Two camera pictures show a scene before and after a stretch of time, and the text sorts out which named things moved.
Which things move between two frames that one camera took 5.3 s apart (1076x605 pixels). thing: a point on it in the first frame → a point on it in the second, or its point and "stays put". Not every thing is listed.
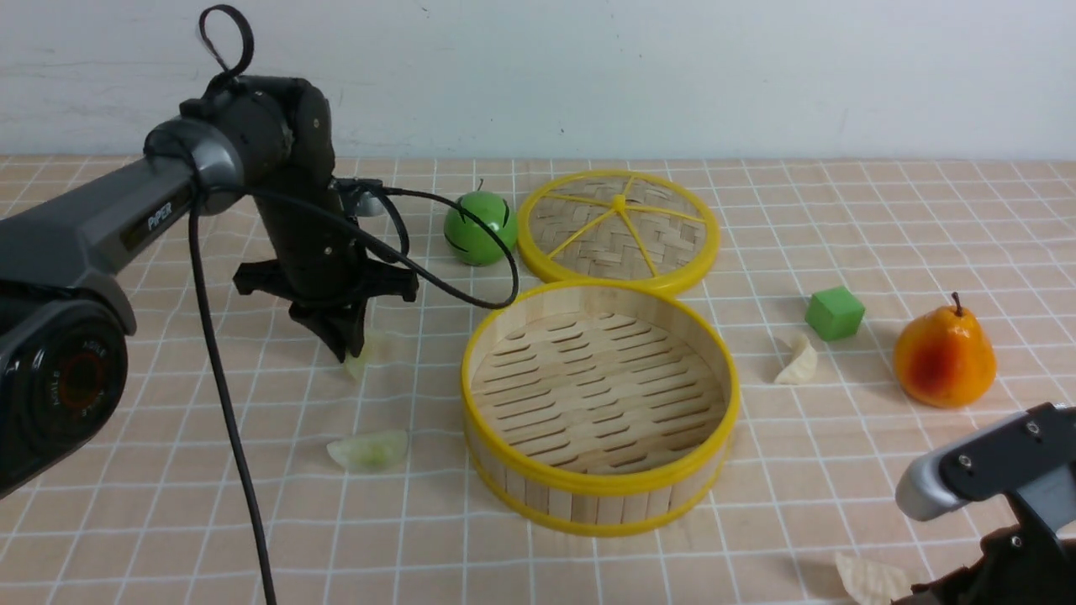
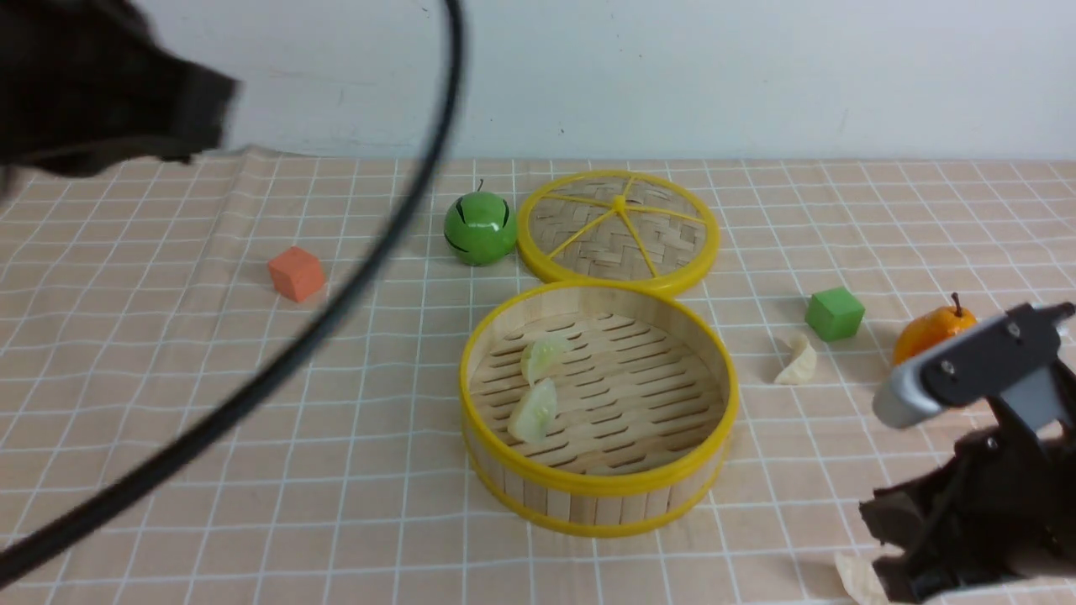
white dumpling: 802,366 stays put
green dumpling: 377,454 → 535,418
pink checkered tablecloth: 883,309 stays put
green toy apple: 471,242 stays put
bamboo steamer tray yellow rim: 604,408 stays put
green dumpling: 369,352 → 543,359
